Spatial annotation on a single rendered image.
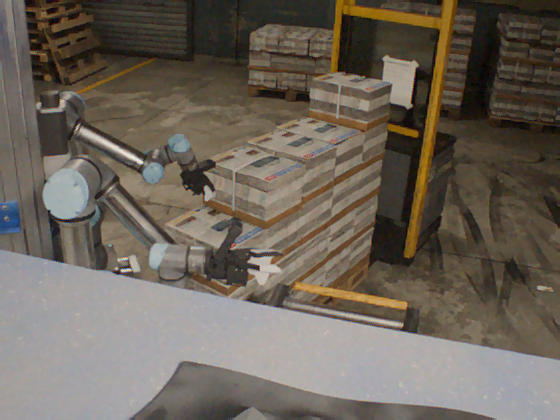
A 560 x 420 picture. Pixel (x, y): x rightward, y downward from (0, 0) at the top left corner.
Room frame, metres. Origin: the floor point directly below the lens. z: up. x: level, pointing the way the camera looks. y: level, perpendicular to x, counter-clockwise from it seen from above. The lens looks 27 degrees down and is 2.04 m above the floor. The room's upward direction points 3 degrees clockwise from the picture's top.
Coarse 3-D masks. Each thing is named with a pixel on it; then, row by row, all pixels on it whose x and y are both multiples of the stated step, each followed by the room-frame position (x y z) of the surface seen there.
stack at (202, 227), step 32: (352, 192) 3.00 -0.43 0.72; (192, 224) 2.31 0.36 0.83; (224, 224) 2.33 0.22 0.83; (288, 224) 2.47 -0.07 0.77; (320, 224) 2.72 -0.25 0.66; (352, 224) 3.04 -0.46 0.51; (288, 256) 2.48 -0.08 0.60; (320, 256) 2.75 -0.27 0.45; (192, 288) 2.21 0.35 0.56; (256, 288) 2.26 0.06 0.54
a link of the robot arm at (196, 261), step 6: (192, 246) 1.37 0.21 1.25; (192, 252) 1.35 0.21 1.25; (198, 252) 1.35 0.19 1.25; (204, 252) 1.36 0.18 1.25; (192, 258) 1.34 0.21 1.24; (198, 258) 1.34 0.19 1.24; (204, 258) 1.34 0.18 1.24; (192, 264) 1.33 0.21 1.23; (198, 264) 1.33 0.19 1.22; (204, 264) 1.34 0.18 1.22; (192, 270) 1.33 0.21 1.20; (198, 270) 1.33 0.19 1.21; (204, 270) 1.34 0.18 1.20
